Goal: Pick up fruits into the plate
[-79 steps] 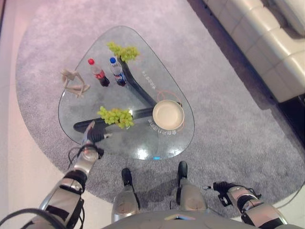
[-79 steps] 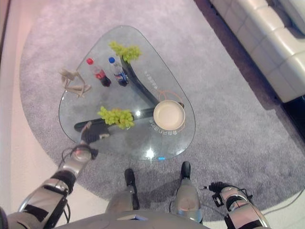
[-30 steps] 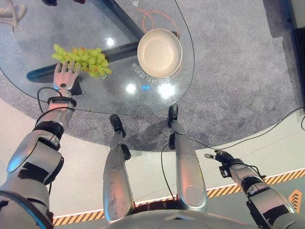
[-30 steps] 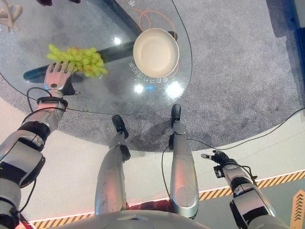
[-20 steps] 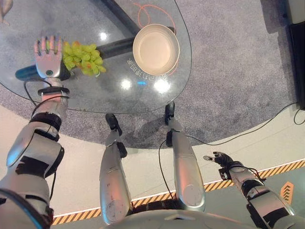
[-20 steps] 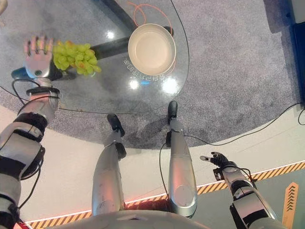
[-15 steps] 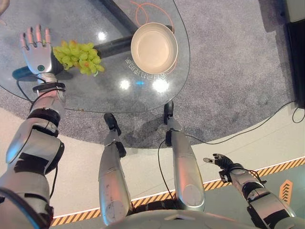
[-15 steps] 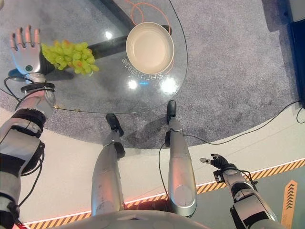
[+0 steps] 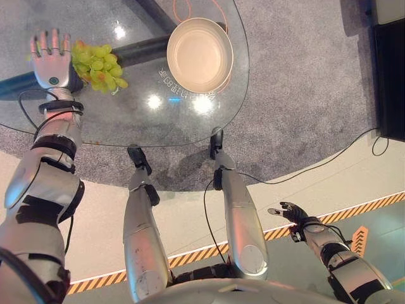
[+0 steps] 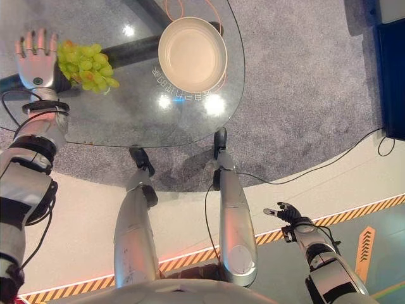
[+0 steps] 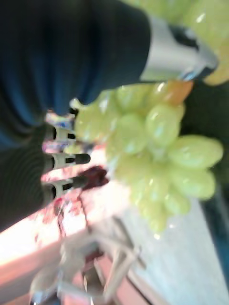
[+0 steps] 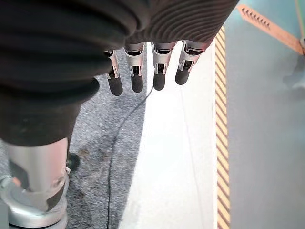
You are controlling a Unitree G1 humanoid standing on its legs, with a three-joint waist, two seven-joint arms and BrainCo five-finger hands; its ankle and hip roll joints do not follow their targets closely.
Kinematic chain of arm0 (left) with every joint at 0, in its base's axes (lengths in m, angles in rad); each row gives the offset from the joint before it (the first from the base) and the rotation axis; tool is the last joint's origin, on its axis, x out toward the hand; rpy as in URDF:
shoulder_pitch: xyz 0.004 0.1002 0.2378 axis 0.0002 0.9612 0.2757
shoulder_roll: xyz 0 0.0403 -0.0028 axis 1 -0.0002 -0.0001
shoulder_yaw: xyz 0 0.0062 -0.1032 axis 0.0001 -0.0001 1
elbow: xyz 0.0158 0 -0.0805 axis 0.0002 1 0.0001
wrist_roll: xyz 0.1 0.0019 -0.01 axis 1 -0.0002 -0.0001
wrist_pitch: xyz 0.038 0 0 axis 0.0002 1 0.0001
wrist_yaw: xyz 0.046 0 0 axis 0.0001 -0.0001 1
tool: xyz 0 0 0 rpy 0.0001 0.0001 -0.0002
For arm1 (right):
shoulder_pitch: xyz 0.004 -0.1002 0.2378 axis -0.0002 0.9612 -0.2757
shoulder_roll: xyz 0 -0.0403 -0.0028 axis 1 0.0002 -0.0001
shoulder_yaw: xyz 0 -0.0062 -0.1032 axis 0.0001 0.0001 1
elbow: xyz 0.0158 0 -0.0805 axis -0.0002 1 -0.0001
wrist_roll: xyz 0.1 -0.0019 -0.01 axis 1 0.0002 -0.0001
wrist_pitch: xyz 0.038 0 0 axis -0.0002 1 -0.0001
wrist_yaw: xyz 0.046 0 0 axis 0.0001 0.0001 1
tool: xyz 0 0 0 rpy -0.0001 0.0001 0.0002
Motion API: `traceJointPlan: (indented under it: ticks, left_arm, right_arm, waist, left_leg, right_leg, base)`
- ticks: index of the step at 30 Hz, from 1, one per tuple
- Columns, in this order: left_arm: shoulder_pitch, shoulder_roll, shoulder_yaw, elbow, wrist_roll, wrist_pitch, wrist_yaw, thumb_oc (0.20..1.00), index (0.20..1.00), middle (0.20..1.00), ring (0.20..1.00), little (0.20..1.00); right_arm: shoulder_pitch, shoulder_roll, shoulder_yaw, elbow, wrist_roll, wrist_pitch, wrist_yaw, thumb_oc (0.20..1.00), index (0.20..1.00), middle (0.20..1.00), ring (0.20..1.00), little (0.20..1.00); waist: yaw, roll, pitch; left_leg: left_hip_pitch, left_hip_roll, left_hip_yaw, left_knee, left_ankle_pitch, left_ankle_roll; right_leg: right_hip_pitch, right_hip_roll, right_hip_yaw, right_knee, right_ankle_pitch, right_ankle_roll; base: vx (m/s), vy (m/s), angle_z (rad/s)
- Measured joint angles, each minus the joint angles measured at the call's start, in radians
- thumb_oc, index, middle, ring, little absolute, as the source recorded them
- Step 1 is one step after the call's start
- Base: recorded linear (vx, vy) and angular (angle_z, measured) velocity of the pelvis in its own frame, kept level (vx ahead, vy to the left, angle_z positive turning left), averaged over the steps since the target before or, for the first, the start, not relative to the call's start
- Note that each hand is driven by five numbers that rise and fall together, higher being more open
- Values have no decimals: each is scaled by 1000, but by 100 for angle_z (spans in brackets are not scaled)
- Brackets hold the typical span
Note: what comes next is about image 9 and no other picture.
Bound green grape bunch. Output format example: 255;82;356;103
70;39;129;95

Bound left silver robot leg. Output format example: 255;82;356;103
122;144;174;303

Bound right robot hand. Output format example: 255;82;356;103
267;201;309;227

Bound silver robot torso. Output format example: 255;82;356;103
139;262;346;304

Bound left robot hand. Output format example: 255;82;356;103
29;28;84;92

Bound right silver robot leg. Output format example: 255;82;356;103
209;126;269;281

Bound dark table frame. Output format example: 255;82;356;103
0;0;178;101

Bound black floor cable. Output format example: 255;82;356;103
202;126;390;263

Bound grey carpet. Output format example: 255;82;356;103
0;0;383;193

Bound beige round plate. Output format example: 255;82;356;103
166;17;235;94

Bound orange floor arrow marker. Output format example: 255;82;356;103
350;225;369;253

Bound yellow black hazard tape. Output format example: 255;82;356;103
66;191;405;295

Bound silver robot leg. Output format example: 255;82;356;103
209;126;269;281
122;144;174;303

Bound black cabinet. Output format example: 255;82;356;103
366;0;405;143

